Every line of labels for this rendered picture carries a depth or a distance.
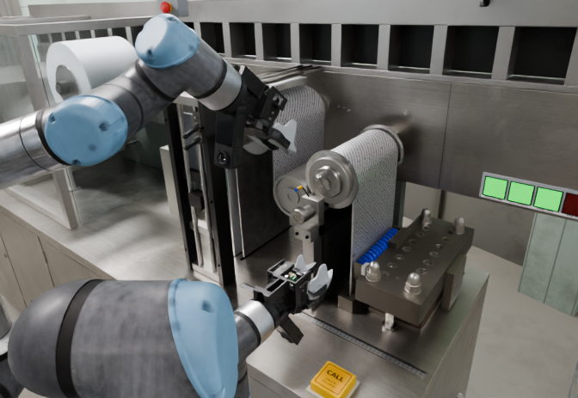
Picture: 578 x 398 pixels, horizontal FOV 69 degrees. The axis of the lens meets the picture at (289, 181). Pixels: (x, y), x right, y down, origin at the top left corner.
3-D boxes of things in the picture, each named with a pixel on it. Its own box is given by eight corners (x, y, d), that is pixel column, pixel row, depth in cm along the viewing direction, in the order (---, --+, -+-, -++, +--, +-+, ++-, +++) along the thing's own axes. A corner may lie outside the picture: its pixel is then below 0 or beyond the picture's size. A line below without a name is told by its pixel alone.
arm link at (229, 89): (214, 101, 62) (179, 95, 66) (233, 115, 65) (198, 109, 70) (234, 57, 63) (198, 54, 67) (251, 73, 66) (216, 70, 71)
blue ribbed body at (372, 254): (353, 271, 107) (353, 259, 106) (390, 235, 123) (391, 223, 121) (365, 275, 105) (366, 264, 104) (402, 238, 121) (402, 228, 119)
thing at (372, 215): (350, 267, 107) (352, 202, 99) (390, 229, 123) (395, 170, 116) (352, 268, 106) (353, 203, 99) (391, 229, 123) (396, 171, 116)
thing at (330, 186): (318, 199, 102) (308, 170, 101) (323, 196, 103) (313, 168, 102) (343, 195, 97) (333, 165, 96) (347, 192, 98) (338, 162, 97)
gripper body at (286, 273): (314, 269, 83) (275, 302, 74) (314, 303, 86) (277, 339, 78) (284, 256, 87) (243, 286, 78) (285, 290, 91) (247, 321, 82)
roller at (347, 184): (308, 197, 105) (308, 154, 100) (359, 165, 124) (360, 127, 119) (348, 209, 99) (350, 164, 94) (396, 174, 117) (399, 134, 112)
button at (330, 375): (310, 389, 88) (310, 381, 87) (328, 367, 93) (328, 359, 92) (338, 407, 84) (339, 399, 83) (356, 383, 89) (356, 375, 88)
